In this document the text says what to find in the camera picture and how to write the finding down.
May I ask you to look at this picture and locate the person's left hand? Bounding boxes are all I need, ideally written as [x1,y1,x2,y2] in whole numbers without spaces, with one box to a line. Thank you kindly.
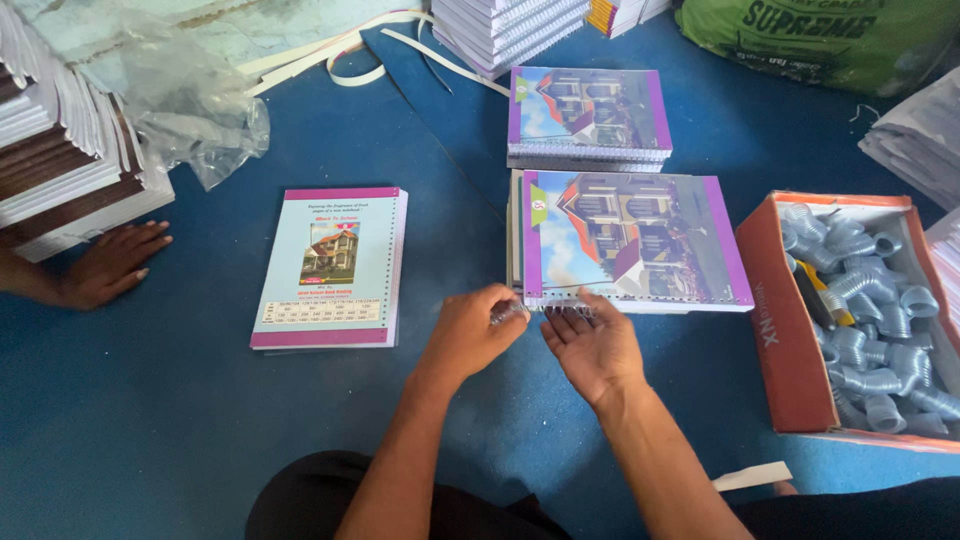
[417,283,531,385]

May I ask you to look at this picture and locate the heap of white paper strips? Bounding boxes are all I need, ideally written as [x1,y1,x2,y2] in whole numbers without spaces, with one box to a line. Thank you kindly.
[235,9,513,99]

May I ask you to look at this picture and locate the green woven sack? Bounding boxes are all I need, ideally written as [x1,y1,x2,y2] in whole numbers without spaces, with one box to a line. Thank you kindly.
[674,0,960,99]

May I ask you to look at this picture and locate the yellow and black tool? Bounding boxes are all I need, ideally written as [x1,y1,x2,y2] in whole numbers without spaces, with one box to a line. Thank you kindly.
[792,258,857,332]

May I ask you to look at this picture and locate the crumpled clear plastic wrap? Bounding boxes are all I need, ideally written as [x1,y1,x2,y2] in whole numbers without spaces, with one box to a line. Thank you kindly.
[13,0,272,193]

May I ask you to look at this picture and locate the person's right hand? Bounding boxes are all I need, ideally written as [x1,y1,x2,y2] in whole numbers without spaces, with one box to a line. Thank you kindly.
[540,288,650,411]

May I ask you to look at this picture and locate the purple house-cover notebook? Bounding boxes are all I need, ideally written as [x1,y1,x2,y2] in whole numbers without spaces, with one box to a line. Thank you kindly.
[506,169,756,315]

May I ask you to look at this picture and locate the light blue back-cover notebook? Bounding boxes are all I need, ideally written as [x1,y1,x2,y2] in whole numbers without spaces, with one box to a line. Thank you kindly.
[249,186,410,353]

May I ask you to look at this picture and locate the cream paper strip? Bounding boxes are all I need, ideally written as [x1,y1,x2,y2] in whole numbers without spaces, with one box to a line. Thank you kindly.
[710,460,795,494]

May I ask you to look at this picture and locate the person's black trousers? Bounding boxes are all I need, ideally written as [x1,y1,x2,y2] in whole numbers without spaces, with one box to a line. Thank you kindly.
[245,449,960,540]

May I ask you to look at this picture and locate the silver spiral binding wire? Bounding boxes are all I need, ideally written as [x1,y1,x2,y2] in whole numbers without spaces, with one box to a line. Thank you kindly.
[489,294,601,326]

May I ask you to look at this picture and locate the orange cardboard box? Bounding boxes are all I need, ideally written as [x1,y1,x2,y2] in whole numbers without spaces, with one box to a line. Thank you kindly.
[734,190,960,456]

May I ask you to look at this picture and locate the stack of grey paper sheets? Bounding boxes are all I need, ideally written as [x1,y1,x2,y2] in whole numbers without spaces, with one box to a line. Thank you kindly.
[857,66,960,212]

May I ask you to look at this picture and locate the stack of yellow-edged notebooks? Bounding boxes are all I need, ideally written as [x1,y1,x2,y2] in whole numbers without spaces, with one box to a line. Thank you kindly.
[585,0,674,40]

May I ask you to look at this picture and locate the stack of bound house-cover notebooks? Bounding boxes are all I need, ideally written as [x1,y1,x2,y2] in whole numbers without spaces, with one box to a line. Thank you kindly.
[506,66,674,174]

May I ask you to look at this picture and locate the heap of silver spiral coils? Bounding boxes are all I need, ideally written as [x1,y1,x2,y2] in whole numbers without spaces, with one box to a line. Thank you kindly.
[778,202,960,437]

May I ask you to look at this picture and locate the stack of white spiral notebooks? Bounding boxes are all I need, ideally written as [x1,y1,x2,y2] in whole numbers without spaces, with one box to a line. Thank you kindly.
[429,0,594,82]

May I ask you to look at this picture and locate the large stack of unbound notebooks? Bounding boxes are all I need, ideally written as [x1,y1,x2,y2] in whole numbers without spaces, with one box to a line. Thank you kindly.
[0,0,177,264]

